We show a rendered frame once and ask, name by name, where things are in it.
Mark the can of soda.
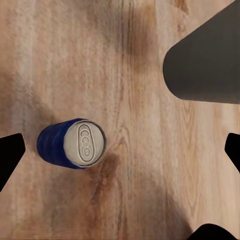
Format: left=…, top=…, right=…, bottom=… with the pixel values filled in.
left=36, top=118, right=107, bottom=170

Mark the trash can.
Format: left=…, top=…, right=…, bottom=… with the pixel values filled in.
left=162, top=0, right=240, bottom=105

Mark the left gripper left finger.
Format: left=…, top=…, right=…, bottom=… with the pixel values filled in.
left=0, top=133, right=26, bottom=192

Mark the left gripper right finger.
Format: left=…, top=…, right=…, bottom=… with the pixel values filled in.
left=224, top=132, right=240, bottom=172

